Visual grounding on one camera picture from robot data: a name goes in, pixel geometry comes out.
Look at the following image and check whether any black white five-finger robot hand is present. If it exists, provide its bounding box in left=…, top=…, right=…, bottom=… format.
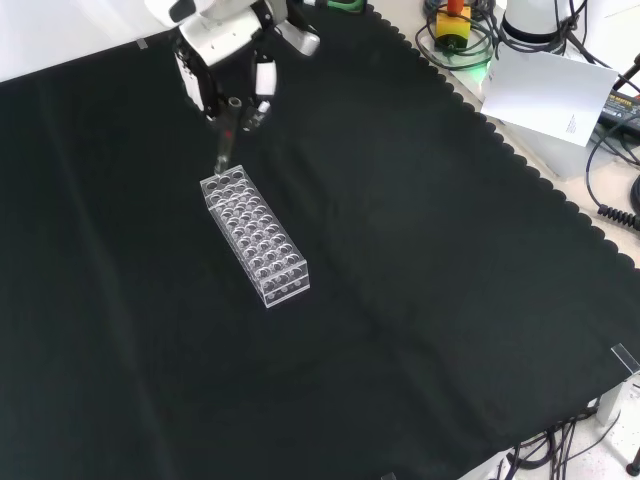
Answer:
left=172, top=0, right=322, bottom=134

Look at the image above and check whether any clear glass test tube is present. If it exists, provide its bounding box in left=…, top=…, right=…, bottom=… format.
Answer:
left=213, top=96, right=243, bottom=177

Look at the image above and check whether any clear plastic test tube rack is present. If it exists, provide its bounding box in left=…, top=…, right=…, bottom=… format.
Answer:
left=199, top=164, right=312, bottom=309

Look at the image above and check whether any yellow stop button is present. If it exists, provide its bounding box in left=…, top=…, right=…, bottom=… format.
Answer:
left=433, top=0, right=473, bottom=52

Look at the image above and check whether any black bench cloth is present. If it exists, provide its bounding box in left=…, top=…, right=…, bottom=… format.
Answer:
left=0, top=2, right=640, bottom=480

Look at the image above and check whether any white paper sheet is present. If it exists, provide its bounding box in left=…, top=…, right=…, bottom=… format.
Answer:
left=480, top=50, right=620, bottom=148

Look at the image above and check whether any white box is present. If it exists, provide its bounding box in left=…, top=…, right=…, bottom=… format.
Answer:
left=487, top=115, right=596, bottom=182

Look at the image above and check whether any black power supply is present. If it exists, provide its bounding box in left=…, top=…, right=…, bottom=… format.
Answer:
left=597, top=89, right=640, bottom=126

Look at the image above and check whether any black coiled cable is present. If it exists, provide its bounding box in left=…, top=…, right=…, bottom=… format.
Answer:
left=596, top=203, right=640, bottom=229

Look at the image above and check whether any black cable bundle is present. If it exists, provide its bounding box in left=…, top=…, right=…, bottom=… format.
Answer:
left=504, top=399, right=624, bottom=472

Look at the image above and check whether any grey table bracket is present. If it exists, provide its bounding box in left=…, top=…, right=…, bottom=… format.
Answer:
left=595, top=380, right=623, bottom=425

